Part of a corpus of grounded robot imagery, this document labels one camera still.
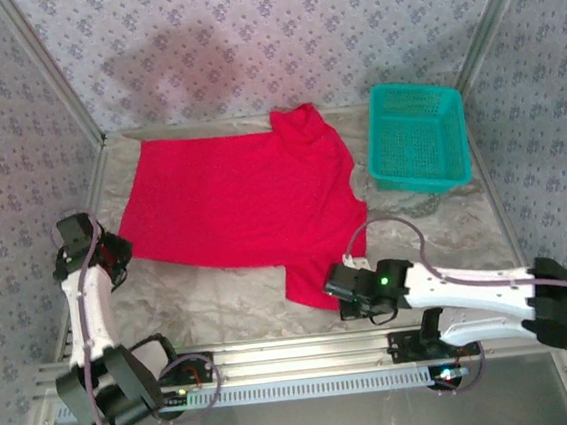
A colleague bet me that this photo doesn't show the grey slotted cable duct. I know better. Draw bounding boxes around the grey slotted cable duct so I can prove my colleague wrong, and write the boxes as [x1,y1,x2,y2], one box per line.
[55,364,436,425]

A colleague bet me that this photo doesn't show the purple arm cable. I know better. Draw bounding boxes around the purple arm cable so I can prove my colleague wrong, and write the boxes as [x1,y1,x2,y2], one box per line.
[49,201,229,425]
[340,198,567,406]

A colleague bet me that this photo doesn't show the aluminium frame post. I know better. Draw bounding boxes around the aluminium frame post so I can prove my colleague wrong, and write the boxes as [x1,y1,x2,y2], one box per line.
[0,0,108,153]
[445,0,547,93]

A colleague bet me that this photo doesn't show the red t-shirt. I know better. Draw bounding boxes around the red t-shirt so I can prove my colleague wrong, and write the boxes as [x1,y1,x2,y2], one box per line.
[106,97,378,332]

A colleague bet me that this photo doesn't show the teal plastic basket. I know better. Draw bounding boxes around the teal plastic basket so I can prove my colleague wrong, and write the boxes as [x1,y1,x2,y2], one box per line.
[359,76,475,202]

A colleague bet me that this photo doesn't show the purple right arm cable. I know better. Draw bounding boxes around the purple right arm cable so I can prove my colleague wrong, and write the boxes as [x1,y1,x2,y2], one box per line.
[340,198,567,406]

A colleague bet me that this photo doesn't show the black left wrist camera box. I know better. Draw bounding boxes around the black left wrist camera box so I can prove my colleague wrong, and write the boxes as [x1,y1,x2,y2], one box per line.
[53,211,102,259]

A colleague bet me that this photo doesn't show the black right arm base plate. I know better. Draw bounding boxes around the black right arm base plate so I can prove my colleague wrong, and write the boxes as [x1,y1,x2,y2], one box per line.
[384,322,482,366]

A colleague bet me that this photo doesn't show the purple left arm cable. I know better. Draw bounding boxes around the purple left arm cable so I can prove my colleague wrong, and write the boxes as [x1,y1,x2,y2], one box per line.
[49,201,229,425]

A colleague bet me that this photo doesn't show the aluminium table edge rail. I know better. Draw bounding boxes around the aluminium table edge rail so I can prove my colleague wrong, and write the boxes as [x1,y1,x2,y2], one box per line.
[466,148,546,318]
[34,138,129,364]

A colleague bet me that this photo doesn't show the small circuit board with LED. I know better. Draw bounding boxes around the small circuit board with LED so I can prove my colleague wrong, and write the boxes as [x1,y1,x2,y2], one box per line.
[427,363,470,391]
[152,388,193,413]

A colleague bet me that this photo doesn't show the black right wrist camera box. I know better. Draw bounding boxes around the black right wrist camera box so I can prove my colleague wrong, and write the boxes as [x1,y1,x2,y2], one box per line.
[322,260,372,302]

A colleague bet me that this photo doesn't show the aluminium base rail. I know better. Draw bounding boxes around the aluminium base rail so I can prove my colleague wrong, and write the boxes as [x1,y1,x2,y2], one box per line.
[31,313,567,402]

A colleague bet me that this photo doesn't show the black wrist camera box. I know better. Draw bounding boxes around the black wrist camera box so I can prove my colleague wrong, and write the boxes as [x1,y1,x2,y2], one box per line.
[322,260,372,302]
[53,211,102,259]

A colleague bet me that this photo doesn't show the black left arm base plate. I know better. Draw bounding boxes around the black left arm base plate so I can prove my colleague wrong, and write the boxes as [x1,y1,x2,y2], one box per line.
[153,348,218,389]

